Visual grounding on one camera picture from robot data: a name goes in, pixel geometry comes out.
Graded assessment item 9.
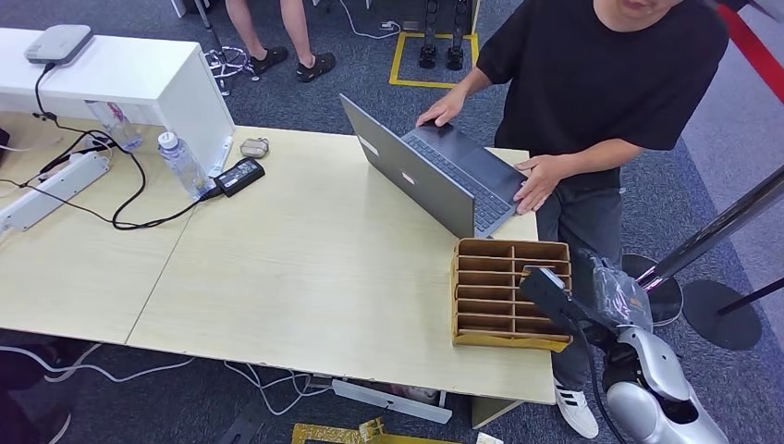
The person's left hand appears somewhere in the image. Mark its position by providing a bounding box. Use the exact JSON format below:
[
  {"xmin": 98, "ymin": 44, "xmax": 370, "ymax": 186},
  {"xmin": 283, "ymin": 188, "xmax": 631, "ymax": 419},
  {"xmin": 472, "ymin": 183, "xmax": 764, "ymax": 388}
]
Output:
[{"xmin": 513, "ymin": 154, "xmax": 572, "ymax": 216}]

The person's right hand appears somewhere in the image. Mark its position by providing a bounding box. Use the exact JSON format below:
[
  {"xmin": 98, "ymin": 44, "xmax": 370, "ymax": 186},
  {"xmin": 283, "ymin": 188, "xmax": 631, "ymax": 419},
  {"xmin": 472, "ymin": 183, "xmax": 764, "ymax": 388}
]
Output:
[{"xmin": 416, "ymin": 92, "xmax": 469, "ymax": 129}]

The grey laptop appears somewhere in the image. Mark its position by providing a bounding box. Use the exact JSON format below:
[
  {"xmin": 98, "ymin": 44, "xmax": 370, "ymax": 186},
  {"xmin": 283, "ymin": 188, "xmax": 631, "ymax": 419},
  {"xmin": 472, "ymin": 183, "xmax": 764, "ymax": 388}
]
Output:
[{"xmin": 339, "ymin": 93, "xmax": 529, "ymax": 241}]

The wooden slotted card organizer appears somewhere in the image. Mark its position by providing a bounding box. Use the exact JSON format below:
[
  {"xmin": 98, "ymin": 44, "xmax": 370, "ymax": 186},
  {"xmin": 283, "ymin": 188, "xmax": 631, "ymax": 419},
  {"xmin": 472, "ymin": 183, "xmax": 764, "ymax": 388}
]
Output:
[{"xmin": 451, "ymin": 238, "xmax": 573, "ymax": 353}]

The background person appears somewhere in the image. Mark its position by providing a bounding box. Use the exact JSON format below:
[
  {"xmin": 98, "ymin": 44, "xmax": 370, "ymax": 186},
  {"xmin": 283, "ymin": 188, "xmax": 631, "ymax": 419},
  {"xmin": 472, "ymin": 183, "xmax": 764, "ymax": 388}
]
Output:
[{"xmin": 225, "ymin": 0, "xmax": 338, "ymax": 84}]

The black stand foot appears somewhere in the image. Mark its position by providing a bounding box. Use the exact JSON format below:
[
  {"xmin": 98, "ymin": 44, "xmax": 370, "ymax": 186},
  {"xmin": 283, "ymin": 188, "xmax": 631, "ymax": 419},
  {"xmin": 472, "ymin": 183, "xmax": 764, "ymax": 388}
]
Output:
[
  {"xmin": 446, "ymin": 0, "xmax": 471, "ymax": 72},
  {"xmin": 419, "ymin": 0, "xmax": 440, "ymax": 70}
]

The yellow floor tape square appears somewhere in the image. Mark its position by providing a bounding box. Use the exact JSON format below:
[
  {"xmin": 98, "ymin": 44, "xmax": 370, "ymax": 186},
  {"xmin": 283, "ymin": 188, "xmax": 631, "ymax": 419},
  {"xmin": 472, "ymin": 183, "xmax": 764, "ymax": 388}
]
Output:
[{"xmin": 388, "ymin": 31, "xmax": 482, "ymax": 91}]

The black round stanchion base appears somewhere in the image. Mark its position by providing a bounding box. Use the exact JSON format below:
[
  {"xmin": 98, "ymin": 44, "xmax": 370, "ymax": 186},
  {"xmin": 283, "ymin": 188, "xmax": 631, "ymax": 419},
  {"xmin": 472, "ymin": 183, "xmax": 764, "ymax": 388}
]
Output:
[
  {"xmin": 621, "ymin": 253, "xmax": 684, "ymax": 327},
  {"xmin": 681, "ymin": 278, "xmax": 784, "ymax": 352}
]

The black power adapter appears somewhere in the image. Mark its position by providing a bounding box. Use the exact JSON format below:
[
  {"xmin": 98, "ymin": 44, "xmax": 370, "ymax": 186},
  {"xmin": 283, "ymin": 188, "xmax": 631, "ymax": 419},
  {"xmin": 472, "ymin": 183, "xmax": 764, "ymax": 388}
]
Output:
[{"xmin": 213, "ymin": 157, "xmax": 267, "ymax": 199}]

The chrome chair base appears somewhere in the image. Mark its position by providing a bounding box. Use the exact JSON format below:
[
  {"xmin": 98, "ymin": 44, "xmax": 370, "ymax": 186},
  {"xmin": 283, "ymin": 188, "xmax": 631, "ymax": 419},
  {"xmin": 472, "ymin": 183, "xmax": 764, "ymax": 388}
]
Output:
[{"xmin": 194, "ymin": 0, "xmax": 263, "ymax": 98}]

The table leg panel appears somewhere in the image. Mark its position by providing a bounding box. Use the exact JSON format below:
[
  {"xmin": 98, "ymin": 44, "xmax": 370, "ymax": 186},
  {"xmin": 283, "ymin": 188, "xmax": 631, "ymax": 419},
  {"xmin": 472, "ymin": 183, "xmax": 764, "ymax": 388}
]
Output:
[{"xmin": 470, "ymin": 395, "xmax": 525, "ymax": 430}]

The red barrier belt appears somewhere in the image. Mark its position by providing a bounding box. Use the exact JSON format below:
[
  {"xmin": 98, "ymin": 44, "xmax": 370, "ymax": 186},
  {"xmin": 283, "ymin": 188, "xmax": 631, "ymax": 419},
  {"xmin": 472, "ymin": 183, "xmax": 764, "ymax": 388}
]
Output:
[{"xmin": 717, "ymin": 3, "xmax": 784, "ymax": 105}]

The clear bottle white cap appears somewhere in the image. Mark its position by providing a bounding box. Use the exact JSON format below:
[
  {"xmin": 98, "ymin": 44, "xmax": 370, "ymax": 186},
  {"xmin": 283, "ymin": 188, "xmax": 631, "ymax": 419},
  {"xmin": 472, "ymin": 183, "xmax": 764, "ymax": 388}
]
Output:
[{"xmin": 157, "ymin": 130, "xmax": 214, "ymax": 202}]

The white bar under table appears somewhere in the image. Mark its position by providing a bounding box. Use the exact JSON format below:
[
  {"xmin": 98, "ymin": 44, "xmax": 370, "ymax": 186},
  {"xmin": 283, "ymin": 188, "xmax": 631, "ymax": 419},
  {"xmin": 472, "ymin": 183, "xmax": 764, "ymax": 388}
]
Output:
[{"xmin": 331, "ymin": 378, "xmax": 453, "ymax": 426}]

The white desk shelf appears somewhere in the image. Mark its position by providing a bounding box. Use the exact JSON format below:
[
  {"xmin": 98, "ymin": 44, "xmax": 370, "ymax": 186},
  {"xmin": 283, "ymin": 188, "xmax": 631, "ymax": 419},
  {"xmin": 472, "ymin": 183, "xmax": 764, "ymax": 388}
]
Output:
[{"xmin": 0, "ymin": 27, "xmax": 237, "ymax": 179}]

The clear bottle red label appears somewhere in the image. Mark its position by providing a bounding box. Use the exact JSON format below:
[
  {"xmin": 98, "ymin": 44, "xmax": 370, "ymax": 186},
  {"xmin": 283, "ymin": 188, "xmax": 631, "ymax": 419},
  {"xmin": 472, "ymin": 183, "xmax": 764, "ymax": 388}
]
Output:
[{"xmin": 85, "ymin": 101, "xmax": 143, "ymax": 152}]

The yellow flat floor item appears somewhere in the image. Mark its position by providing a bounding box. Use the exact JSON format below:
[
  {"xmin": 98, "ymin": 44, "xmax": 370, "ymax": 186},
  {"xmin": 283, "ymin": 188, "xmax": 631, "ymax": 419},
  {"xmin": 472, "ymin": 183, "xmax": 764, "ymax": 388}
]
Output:
[{"xmin": 291, "ymin": 417, "xmax": 460, "ymax": 444}]

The grey router box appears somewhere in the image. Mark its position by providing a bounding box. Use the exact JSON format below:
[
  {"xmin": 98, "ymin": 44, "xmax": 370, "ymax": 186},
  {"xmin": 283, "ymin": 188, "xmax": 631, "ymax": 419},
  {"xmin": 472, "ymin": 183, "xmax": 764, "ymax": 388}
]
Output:
[{"xmin": 24, "ymin": 24, "xmax": 95, "ymax": 68}]

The white power strip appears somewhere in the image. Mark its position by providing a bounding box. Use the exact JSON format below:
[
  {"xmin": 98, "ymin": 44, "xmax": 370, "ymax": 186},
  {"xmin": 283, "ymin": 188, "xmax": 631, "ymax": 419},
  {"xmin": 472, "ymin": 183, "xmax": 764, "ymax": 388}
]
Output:
[{"xmin": 0, "ymin": 151, "xmax": 112, "ymax": 233}]

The white floor cable with plug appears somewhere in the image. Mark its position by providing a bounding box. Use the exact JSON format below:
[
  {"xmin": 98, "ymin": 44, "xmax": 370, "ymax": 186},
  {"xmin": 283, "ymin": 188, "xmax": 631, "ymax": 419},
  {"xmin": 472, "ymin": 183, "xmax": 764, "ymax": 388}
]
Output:
[{"xmin": 338, "ymin": 0, "xmax": 403, "ymax": 42}]

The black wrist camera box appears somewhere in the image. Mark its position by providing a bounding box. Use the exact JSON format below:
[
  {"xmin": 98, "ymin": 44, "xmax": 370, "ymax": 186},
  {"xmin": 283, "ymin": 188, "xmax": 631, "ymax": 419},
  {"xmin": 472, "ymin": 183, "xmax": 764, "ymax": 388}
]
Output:
[{"xmin": 519, "ymin": 266, "xmax": 591, "ymax": 336}]

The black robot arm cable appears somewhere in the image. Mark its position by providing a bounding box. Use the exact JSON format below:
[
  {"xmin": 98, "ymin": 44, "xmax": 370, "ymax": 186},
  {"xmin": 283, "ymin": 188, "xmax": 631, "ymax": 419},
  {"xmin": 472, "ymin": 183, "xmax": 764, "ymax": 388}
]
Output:
[{"xmin": 574, "ymin": 318, "xmax": 621, "ymax": 444}]

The black adapter cable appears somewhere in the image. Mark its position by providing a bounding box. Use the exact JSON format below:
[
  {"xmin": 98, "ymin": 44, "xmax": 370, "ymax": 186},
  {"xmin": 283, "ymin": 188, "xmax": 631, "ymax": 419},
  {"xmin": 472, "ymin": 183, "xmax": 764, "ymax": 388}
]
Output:
[{"xmin": 0, "ymin": 125, "xmax": 222, "ymax": 232}]

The black router cable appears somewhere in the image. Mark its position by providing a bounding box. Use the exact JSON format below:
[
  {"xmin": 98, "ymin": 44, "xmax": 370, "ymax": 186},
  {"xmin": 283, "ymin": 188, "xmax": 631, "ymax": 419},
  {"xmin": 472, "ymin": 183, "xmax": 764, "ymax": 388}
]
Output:
[{"xmin": 33, "ymin": 61, "xmax": 60, "ymax": 124}]

